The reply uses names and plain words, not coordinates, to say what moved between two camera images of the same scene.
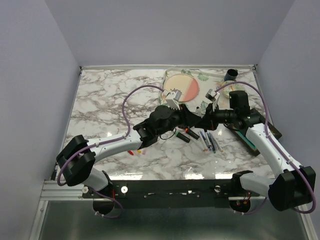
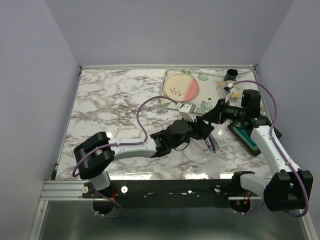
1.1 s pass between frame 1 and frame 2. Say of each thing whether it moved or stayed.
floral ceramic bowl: stayed
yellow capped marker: stayed
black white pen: moved
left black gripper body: moved
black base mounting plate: stayed
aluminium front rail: stayed
